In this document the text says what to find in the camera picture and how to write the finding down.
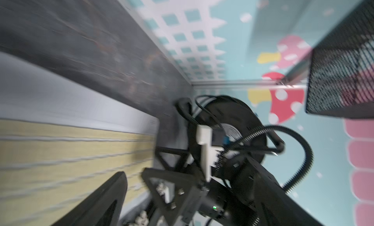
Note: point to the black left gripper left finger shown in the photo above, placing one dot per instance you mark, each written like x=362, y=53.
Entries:
x=102, y=207

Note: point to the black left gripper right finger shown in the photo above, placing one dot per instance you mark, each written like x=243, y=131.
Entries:
x=275, y=208

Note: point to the black wire mesh basket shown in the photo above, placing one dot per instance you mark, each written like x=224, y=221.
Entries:
x=341, y=76

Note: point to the yellow key white keyboard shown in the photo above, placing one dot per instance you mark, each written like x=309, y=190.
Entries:
x=60, y=141

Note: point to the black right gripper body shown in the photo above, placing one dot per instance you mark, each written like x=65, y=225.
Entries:
x=231, y=203

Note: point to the black cable reel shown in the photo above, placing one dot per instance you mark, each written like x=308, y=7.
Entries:
x=233, y=123

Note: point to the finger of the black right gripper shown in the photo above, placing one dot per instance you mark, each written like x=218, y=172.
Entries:
x=185, y=195
x=172, y=159

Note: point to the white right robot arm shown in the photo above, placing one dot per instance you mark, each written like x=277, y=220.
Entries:
x=288, y=168

